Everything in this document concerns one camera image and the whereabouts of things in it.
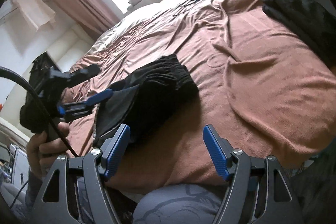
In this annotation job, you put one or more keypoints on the black pants with white print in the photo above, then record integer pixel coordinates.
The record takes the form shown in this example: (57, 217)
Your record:
(162, 87)

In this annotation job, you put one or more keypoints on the cream padded headboard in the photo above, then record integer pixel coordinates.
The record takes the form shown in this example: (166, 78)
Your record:
(71, 45)

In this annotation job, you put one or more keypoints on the cream hanging cloth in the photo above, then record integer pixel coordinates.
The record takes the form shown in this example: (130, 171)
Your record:
(34, 11)

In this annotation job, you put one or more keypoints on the cluttered bedside shelf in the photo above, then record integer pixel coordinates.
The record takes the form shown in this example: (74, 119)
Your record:
(13, 161)

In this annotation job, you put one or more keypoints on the person's leg in grey pants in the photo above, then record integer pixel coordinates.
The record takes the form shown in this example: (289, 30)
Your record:
(178, 208)

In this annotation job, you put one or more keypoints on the person's left hand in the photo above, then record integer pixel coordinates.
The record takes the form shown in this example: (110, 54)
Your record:
(39, 150)

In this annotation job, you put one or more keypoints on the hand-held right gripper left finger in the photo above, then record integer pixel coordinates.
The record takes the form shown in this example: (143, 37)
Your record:
(118, 150)

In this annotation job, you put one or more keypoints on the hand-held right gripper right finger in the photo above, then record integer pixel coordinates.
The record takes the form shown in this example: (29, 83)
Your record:
(216, 150)

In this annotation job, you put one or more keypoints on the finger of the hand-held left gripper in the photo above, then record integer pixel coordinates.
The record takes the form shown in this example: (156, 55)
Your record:
(84, 73)
(101, 96)

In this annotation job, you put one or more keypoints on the black pants pile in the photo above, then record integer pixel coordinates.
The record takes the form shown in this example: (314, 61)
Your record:
(302, 14)

